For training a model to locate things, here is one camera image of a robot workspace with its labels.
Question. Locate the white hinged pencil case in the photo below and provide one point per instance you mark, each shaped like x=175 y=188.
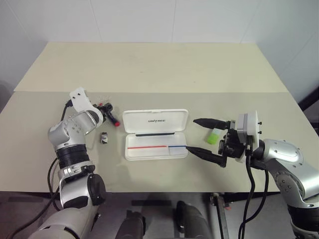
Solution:
x=155 y=139

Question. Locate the black angular object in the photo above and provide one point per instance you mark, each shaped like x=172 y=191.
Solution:
x=310 y=99

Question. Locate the black metal table leg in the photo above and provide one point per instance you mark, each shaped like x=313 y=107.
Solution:
x=220 y=214

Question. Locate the green eraser with clear sleeve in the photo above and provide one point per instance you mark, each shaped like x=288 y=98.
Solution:
x=213 y=137

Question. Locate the black pen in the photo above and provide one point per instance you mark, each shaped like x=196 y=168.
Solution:
x=154 y=134

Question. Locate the thin red pen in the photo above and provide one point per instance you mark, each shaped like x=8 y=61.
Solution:
x=147 y=147

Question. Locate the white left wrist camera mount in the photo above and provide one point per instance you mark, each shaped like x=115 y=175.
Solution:
x=79 y=99

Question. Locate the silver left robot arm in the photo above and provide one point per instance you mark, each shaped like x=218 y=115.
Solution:
x=72 y=196

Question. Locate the dark rounded shape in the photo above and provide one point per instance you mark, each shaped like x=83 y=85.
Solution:
x=190 y=221
x=130 y=225

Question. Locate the thin blue pen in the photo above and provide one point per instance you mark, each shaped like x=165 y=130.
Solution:
x=177 y=146

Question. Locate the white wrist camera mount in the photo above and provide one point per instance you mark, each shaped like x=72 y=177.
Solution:
x=251 y=124
x=79 y=99

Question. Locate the small black white binder clip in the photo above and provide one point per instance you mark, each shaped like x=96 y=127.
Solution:
x=104 y=138

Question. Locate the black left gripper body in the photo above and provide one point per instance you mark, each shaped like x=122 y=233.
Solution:
x=102 y=115

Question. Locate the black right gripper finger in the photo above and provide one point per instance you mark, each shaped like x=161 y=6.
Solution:
x=209 y=123
x=207 y=154

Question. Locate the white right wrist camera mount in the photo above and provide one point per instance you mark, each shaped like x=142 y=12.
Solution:
x=251 y=124

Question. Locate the black marker with red cap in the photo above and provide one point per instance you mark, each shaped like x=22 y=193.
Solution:
x=116 y=123

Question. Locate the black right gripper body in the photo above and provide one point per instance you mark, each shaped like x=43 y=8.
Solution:
x=231 y=147

